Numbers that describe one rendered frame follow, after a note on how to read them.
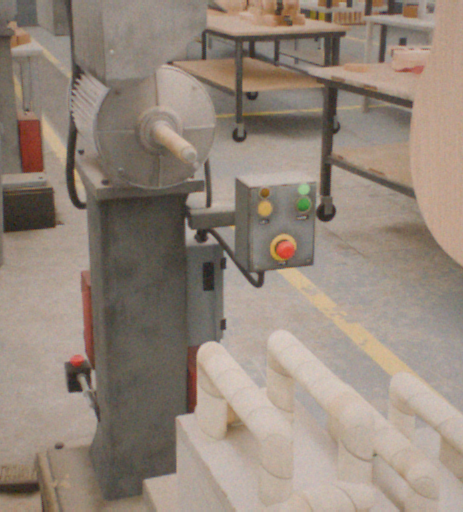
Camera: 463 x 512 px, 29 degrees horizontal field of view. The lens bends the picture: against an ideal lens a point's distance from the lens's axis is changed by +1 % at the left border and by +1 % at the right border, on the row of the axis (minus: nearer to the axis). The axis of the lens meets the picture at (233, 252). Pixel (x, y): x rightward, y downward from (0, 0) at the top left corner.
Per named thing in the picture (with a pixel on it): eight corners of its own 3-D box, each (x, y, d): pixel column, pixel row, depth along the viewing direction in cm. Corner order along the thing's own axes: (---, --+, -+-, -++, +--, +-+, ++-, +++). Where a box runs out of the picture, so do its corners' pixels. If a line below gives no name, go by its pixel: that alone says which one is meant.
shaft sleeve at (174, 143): (169, 124, 174) (172, 140, 175) (154, 127, 173) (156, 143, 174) (195, 144, 158) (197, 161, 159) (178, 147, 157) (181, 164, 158)
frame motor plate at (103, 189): (69, 162, 217) (68, 147, 216) (164, 155, 225) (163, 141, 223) (96, 201, 185) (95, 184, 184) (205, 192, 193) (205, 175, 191)
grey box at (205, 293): (170, 325, 229) (166, 118, 211) (209, 320, 232) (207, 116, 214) (186, 349, 216) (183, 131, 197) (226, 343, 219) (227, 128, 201)
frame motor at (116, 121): (68, 154, 213) (60, 44, 204) (176, 147, 221) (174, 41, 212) (100, 200, 176) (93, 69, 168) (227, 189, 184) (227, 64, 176)
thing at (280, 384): (261, 416, 100) (262, 341, 97) (286, 410, 102) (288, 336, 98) (273, 429, 98) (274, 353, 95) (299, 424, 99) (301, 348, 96)
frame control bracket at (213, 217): (186, 225, 199) (186, 209, 198) (264, 218, 205) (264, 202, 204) (191, 230, 196) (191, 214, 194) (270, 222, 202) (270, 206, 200)
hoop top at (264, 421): (193, 366, 95) (192, 338, 94) (220, 361, 96) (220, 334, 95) (266, 464, 78) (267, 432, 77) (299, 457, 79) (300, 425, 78)
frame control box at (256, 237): (194, 265, 214) (193, 162, 206) (275, 256, 221) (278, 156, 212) (226, 302, 193) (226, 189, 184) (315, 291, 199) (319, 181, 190)
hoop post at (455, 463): (430, 492, 114) (435, 428, 111) (451, 487, 115) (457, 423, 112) (445, 507, 111) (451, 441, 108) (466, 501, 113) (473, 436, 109)
